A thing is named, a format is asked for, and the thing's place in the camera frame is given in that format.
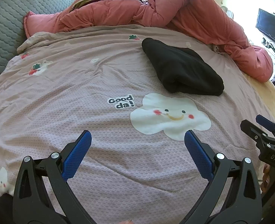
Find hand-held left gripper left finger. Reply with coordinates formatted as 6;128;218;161
13;130;98;224

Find pink comforter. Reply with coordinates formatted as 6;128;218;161
23;0;273;83

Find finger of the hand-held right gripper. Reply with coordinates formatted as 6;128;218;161
256;115;275;137
240;119;269;150

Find grey quilted headboard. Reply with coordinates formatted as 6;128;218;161
0;0;82;87

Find black t-shirt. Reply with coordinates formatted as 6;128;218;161
142;38;224;96

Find black flat screen television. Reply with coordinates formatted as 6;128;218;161
255;9;275;48

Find printed light pink blanket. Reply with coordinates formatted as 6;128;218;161
0;24;275;224

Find beige bed sheet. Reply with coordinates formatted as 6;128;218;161
242;72;275;126

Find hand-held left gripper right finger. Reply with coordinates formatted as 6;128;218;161
184;130;262;224

